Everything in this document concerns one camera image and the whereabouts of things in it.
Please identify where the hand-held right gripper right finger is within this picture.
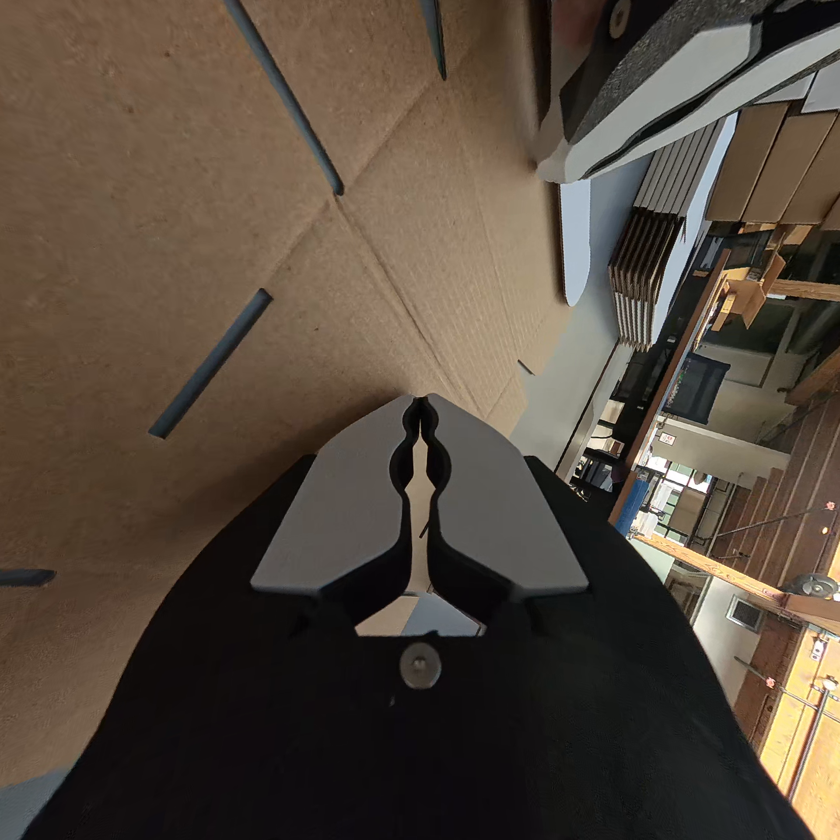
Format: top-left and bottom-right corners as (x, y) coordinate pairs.
(420, 392), (590, 602)

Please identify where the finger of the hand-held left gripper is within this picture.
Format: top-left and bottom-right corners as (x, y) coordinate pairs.
(577, 0), (840, 148)
(538, 29), (840, 185)

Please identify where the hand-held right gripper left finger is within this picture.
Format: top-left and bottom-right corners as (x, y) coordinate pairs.
(250, 394), (422, 599)

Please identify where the brown cardboard box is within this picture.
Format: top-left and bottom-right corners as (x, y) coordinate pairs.
(0, 0), (595, 788)

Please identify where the small open cardboard box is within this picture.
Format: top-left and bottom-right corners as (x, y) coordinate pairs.
(710, 252), (787, 331)

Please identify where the stack of long cardboard boxes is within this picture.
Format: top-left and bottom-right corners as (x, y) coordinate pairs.
(703, 62), (840, 232)

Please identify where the stack of flat cardboard sheets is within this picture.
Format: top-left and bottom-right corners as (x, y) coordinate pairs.
(607, 115), (732, 352)

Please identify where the dark monitor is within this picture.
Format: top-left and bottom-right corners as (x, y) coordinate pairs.
(661, 353), (732, 425)

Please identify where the metal air vent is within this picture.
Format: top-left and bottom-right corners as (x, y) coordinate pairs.
(725, 594), (767, 634)

